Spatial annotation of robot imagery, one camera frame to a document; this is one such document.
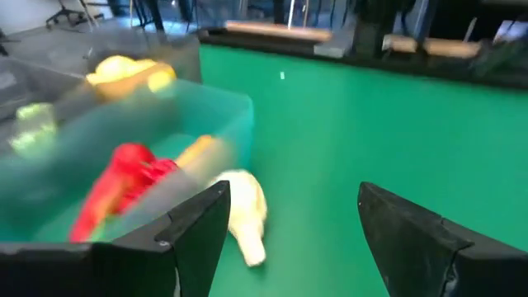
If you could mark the black office chair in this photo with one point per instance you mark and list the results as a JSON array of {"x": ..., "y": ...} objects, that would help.
[{"x": 72, "y": 15}]

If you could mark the long red pepper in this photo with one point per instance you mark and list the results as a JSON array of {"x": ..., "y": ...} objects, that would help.
[{"x": 103, "y": 194}]

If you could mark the black table frame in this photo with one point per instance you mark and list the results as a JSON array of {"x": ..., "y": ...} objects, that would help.
[{"x": 412, "y": 67}]

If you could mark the grey translucent plastic basket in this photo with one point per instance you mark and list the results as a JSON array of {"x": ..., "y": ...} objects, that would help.
[
  {"x": 24, "y": 78},
  {"x": 185, "y": 57}
]

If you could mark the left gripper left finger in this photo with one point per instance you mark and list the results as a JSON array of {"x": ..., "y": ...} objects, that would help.
[{"x": 194, "y": 247}]

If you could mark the small red chili pepper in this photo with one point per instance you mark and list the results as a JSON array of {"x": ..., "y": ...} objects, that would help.
[{"x": 158, "y": 173}]

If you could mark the light green cucumber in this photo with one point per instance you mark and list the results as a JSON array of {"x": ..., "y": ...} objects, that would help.
[{"x": 33, "y": 128}]

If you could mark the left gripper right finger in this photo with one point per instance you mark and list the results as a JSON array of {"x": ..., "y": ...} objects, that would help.
[{"x": 412, "y": 255}]

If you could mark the white garlic bulb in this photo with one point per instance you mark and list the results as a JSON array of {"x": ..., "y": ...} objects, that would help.
[{"x": 247, "y": 206}]

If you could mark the teal plastic bin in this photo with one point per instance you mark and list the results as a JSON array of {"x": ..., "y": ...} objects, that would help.
[{"x": 231, "y": 111}]

